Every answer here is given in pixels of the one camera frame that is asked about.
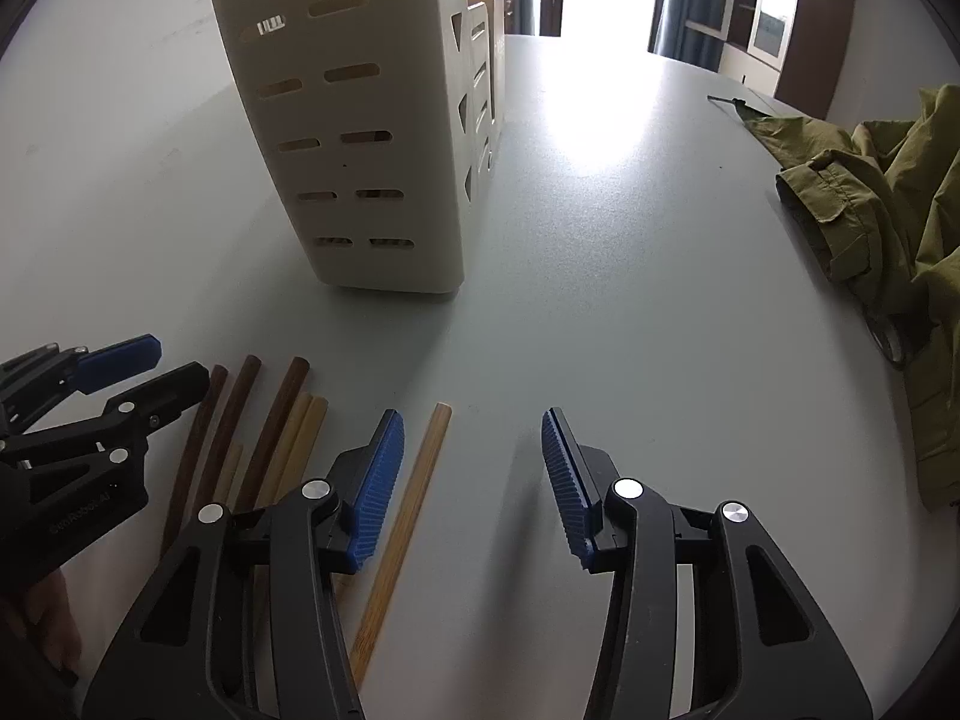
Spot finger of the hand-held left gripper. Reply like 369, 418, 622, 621
0, 361, 211, 467
0, 334, 162, 432

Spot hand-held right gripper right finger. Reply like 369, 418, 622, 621
541, 407, 875, 720

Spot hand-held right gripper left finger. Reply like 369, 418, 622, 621
81, 409, 406, 720

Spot cream slotted utensil holder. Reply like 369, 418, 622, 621
202, 0, 496, 295

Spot person's left hand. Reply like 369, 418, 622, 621
0, 568, 83, 683

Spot olive green jacket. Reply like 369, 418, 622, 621
709, 82, 960, 515

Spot grey blue curtain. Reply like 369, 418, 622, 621
649, 0, 727, 70

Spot white and brown cabinet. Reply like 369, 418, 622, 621
724, 0, 860, 121

